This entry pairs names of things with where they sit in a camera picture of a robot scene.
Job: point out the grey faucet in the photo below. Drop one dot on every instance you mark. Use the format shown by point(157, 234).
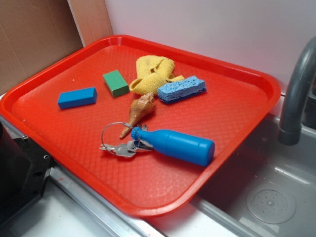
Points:
point(299, 106)

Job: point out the brown spiral seashell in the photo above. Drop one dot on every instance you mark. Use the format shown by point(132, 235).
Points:
point(139, 108)

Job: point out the blue sponge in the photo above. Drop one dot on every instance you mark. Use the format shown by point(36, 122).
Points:
point(180, 90)

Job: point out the blue plastic bottle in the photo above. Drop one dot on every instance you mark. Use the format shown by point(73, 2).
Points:
point(178, 145)

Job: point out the brown cardboard panel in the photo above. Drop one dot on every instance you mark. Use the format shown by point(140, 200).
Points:
point(35, 34)

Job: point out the blue rectangular block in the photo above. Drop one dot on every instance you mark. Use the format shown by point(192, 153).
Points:
point(77, 98)

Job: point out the red plastic tray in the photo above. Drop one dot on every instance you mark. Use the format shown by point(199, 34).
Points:
point(149, 184)

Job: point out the yellow cloth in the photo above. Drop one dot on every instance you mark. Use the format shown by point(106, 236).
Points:
point(153, 72)

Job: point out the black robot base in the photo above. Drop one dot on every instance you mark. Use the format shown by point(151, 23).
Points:
point(24, 169)

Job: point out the green rectangular block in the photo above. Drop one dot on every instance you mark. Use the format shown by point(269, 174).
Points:
point(116, 83)

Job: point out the silver keys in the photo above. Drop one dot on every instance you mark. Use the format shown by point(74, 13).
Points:
point(127, 150)

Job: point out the grey sink basin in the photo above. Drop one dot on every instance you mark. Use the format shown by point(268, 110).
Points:
point(265, 188)

